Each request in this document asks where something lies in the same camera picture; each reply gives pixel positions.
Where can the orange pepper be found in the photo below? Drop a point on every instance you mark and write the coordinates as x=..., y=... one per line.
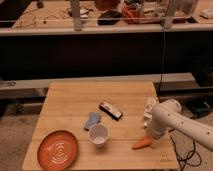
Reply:
x=142, y=143

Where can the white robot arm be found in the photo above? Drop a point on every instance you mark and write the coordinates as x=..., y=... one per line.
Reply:
x=167, y=114

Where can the black and red box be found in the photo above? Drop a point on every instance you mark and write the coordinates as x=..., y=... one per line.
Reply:
x=111, y=110

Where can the blue crumpled cloth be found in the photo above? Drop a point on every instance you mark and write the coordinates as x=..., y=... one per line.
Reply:
x=94, y=118

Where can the white plastic toy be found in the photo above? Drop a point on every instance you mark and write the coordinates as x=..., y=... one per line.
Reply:
x=151, y=102

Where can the white paper cup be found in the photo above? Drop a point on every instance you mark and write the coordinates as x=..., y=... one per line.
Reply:
x=98, y=135

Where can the black bag on bench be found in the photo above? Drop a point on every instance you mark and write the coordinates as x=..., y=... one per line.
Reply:
x=110, y=17

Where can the orange plate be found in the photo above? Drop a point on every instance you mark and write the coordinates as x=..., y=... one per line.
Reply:
x=57, y=151

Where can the black power adapter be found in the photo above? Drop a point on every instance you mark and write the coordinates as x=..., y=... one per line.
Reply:
x=199, y=108

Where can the metal post left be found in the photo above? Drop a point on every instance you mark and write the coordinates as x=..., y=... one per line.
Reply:
x=75, y=9

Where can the metal post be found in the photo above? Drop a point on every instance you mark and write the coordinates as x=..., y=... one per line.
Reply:
x=168, y=19
x=75, y=9

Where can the metal post right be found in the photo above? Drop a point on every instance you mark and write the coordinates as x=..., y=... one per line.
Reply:
x=168, y=19

